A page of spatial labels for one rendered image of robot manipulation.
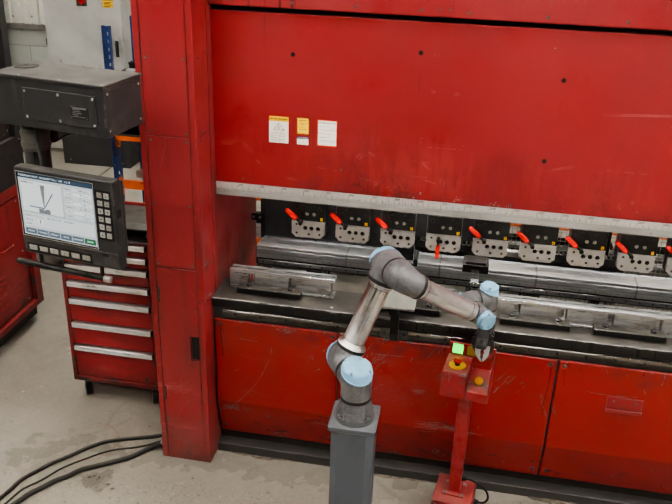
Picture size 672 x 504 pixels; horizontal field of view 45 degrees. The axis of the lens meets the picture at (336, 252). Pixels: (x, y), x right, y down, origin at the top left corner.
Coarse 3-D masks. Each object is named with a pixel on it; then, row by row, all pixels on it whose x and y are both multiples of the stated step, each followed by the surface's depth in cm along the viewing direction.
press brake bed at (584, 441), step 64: (256, 320) 371; (320, 320) 364; (256, 384) 384; (320, 384) 377; (384, 384) 370; (512, 384) 357; (576, 384) 351; (640, 384) 345; (256, 448) 401; (320, 448) 401; (384, 448) 390; (448, 448) 381; (512, 448) 372; (576, 448) 364; (640, 448) 358
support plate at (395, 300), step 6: (390, 294) 349; (396, 294) 349; (402, 294) 350; (390, 300) 344; (396, 300) 344; (402, 300) 344; (408, 300) 345; (414, 300) 345; (384, 306) 339; (390, 306) 339; (396, 306) 339; (402, 306) 339; (408, 306) 340; (414, 306) 340
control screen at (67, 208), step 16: (32, 176) 306; (32, 192) 309; (48, 192) 306; (64, 192) 303; (80, 192) 300; (32, 208) 312; (48, 208) 309; (64, 208) 306; (80, 208) 303; (32, 224) 315; (48, 224) 312; (64, 224) 309; (80, 224) 306; (64, 240) 312; (80, 240) 309; (96, 240) 306
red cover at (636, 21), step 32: (224, 0) 322; (256, 0) 320; (288, 0) 318; (320, 0) 315; (352, 0) 313; (384, 0) 311; (416, 0) 308; (448, 0) 306; (480, 0) 304; (512, 0) 302; (544, 0) 300; (576, 0) 298; (608, 0) 295; (640, 0) 293
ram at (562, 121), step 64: (256, 64) 332; (320, 64) 327; (384, 64) 322; (448, 64) 317; (512, 64) 313; (576, 64) 308; (640, 64) 304; (256, 128) 344; (384, 128) 333; (448, 128) 328; (512, 128) 323; (576, 128) 318; (640, 128) 313; (256, 192) 356; (384, 192) 344; (448, 192) 339; (512, 192) 333; (576, 192) 328; (640, 192) 323
